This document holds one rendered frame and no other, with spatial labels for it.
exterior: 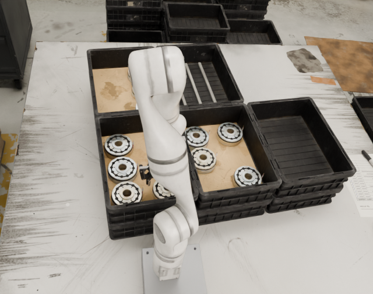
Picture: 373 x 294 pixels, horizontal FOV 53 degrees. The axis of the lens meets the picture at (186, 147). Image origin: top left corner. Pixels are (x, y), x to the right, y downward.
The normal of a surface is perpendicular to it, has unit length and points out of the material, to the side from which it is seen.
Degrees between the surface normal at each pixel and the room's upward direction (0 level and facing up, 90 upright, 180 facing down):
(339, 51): 0
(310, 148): 0
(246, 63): 0
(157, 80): 72
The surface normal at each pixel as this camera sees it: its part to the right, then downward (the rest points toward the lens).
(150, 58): -0.01, -0.37
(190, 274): 0.11, -0.61
